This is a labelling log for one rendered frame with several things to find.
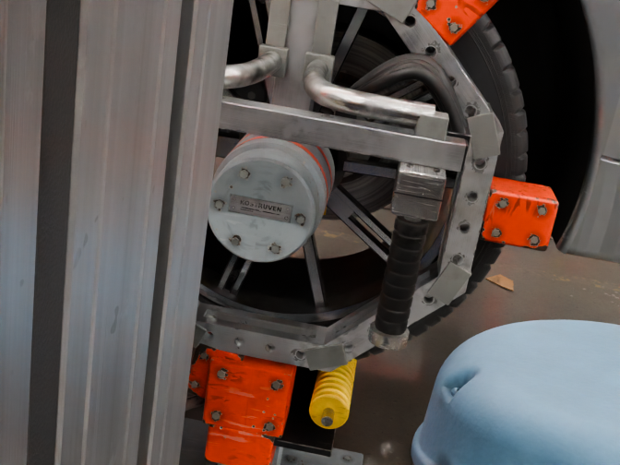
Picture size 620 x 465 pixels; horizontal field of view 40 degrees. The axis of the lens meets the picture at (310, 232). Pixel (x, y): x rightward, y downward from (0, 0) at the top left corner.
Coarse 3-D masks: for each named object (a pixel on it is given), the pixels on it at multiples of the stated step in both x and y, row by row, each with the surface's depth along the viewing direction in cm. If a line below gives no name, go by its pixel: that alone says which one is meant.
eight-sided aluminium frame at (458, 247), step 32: (352, 0) 104; (384, 0) 103; (416, 0) 103; (416, 32) 104; (448, 64) 105; (480, 96) 106; (480, 128) 107; (480, 160) 113; (480, 192) 110; (448, 224) 113; (480, 224) 111; (448, 256) 113; (416, 288) 116; (448, 288) 114; (224, 320) 122; (256, 320) 124; (288, 320) 125; (352, 320) 123; (416, 320) 117; (256, 352) 121; (288, 352) 121; (320, 352) 120; (352, 352) 120
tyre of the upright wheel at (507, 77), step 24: (480, 24) 111; (456, 48) 112; (480, 48) 112; (504, 48) 113; (480, 72) 113; (504, 72) 113; (504, 96) 114; (504, 120) 115; (504, 144) 116; (504, 168) 117; (480, 240) 120; (480, 264) 122; (432, 312) 125
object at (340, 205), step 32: (256, 0) 116; (256, 32) 117; (352, 32) 115; (416, 96) 118; (352, 160) 122; (448, 192) 127; (352, 224) 124; (224, 256) 140; (288, 256) 150; (352, 256) 147; (384, 256) 125; (224, 288) 131; (256, 288) 135; (288, 288) 137; (320, 288) 128; (352, 288) 133; (320, 320) 128
